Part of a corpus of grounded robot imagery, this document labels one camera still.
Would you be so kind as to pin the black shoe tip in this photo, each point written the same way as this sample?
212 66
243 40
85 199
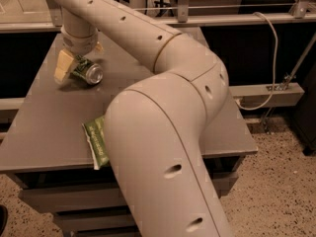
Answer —
3 218

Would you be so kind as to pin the metal railing frame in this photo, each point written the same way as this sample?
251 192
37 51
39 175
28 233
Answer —
230 17

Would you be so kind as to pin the grey drawer cabinet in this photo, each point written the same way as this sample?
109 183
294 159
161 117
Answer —
47 154

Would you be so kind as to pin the green jalapeno chip bag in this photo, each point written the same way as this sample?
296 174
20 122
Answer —
94 131

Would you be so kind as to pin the green soda can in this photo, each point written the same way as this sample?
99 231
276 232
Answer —
87 70

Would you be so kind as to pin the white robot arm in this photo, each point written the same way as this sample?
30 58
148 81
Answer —
152 128

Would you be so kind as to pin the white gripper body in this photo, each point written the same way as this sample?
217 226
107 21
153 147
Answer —
80 43

